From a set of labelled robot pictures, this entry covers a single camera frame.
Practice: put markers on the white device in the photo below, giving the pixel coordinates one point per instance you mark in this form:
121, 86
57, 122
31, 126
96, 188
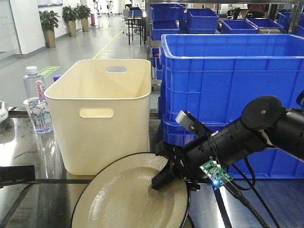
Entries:
4, 112

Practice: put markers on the potted plant near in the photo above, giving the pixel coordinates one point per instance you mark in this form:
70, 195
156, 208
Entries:
49, 20

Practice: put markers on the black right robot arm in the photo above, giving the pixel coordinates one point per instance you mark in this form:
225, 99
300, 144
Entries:
263, 124

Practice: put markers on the cream plastic basket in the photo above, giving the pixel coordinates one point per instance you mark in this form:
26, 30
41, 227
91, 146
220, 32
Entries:
100, 110

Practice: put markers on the blue crates on shelf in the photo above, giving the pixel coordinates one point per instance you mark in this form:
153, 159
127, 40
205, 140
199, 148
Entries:
175, 18

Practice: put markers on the potted plant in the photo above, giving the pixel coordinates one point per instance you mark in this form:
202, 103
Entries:
83, 13
49, 20
70, 16

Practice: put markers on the paper cup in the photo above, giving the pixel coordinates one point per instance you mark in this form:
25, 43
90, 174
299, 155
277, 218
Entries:
30, 103

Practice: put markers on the potted plant middle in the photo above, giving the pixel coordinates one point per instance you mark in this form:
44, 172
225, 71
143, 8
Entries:
70, 16

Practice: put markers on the green circuit board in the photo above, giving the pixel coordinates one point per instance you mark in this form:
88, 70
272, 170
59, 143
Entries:
216, 173

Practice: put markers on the potted plant far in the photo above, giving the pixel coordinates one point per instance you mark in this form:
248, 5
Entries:
83, 13

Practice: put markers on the large blue crate right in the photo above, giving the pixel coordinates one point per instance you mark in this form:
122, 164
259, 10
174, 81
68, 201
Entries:
215, 76

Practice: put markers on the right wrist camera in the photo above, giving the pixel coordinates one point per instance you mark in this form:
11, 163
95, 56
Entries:
189, 122

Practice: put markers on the clear water bottle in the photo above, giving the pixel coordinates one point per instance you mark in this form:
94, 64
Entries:
34, 84

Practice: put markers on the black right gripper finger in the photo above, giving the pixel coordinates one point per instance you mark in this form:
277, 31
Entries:
164, 177

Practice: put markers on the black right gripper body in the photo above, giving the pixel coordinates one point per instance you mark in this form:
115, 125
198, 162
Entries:
175, 154

